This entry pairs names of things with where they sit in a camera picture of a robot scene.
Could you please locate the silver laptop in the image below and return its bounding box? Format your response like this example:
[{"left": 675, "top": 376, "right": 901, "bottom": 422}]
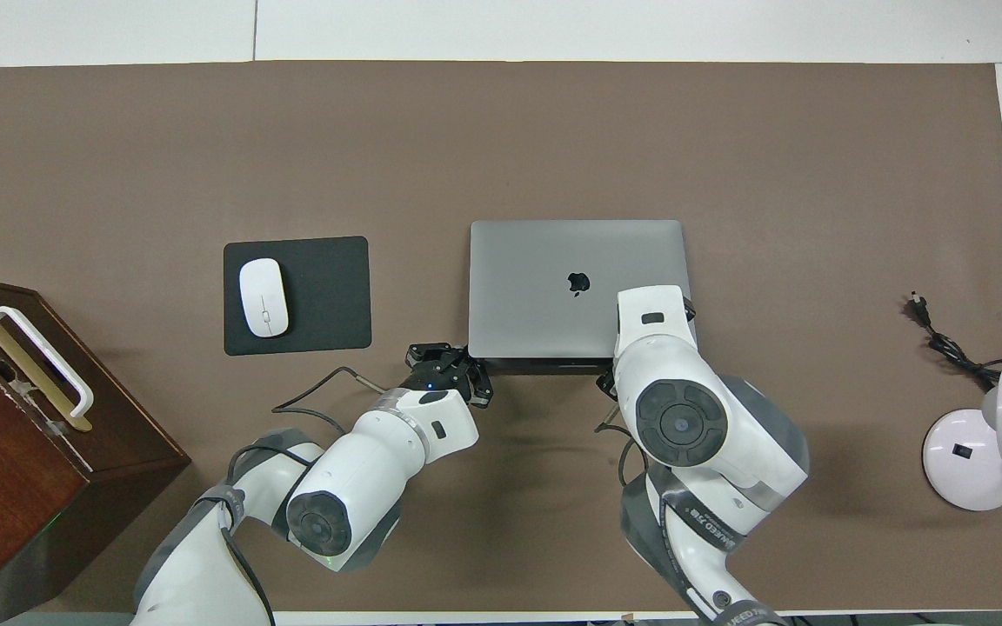
[{"left": 468, "top": 219, "right": 698, "bottom": 375}]

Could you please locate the white computer mouse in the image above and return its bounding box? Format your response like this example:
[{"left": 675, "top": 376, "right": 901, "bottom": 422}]
[{"left": 238, "top": 258, "right": 290, "bottom": 338}]

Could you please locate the white desk lamp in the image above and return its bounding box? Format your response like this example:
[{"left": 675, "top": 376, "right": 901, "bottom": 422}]
[{"left": 921, "top": 359, "right": 1002, "bottom": 512}]

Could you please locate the brown table mat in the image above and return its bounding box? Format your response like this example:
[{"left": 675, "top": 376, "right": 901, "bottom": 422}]
[{"left": 0, "top": 60, "right": 1002, "bottom": 614}]

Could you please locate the white box handle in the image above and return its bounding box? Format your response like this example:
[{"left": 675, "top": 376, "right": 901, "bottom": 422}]
[{"left": 0, "top": 306, "right": 95, "bottom": 420}]

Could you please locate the dark wooden box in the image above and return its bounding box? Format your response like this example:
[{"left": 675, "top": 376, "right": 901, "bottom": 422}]
[{"left": 0, "top": 271, "right": 191, "bottom": 620}]

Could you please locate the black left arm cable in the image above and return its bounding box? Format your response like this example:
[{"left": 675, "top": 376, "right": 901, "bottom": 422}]
[{"left": 272, "top": 366, "right": 397, "bottom": 436}]

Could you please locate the black lamp power cable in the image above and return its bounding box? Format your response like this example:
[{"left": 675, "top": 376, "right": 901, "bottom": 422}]
[{"left": 905, "top": 292, "right": 1002, "bottom": 390}]

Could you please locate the black mouse pad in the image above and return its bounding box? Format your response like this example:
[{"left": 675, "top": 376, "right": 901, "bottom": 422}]
[{"left": 223, "top": 236, "right": 373, "bottom": 356}]

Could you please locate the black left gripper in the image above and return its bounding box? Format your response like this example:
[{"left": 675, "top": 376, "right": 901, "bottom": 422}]
[{"left": 398, "top": 342, "right": 494, "bottom": 410}]

